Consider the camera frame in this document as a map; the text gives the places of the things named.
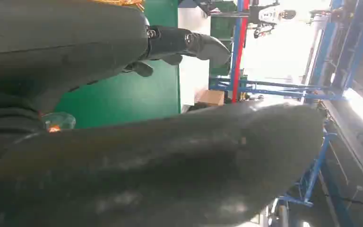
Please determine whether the white table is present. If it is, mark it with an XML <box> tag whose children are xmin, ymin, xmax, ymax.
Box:
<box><xmin>177</xmin><ymin>6</ymin><xmax>212</xmax><ymax>109</ymax></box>

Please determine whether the green panel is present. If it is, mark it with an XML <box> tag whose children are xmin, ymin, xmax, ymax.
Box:
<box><xmin>210</xmin><ymin>16</ymin><xmax>234</xmax><ymax>77</ymax></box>

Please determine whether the yellow sheet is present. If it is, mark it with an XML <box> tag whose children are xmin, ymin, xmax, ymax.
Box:
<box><xmin>90</xmin><ymin>0</ymin><xmax>145</xmax><ymax>11</ymax></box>

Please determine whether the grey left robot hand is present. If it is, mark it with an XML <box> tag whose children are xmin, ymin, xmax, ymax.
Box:
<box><xmin>0</xmin><ymin>0</ymin><xmax>325</xmax><ymax>227</ymax></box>

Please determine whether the blue metal frame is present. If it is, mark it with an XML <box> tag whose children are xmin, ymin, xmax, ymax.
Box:
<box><xmin>209</xmin><ymin>0</ymin><xmax>363</xmax><ymax>208</ymax></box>

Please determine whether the red post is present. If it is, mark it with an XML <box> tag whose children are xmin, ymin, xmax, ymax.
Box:
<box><xmin>231</xmin><ymin>0</ymin><xmax>251</xmax><ymax>104</ymax></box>

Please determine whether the cardboard box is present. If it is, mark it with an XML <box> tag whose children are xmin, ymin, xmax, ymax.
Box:
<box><xmin>197</xmin><ymin>89</ymin><xmax>225</xmax><ymax>107</ymax></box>

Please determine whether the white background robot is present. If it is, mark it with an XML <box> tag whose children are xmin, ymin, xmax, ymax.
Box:
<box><xmin>250</xmin><ymin>1</ymin><xmax>298</xmax><ymax>39</ymax></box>

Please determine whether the green table mat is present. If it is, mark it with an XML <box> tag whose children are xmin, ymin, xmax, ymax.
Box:
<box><xmin>54</xmin><ymin>0</ymin><xmax>181</xmax><ymax>129</ymax></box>

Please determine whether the orange drink bottle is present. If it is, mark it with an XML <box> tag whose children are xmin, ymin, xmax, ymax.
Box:
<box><xmin>41</xmin><ymin>112</ymin><xmax>76</xmax><ymax>133</ymax></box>

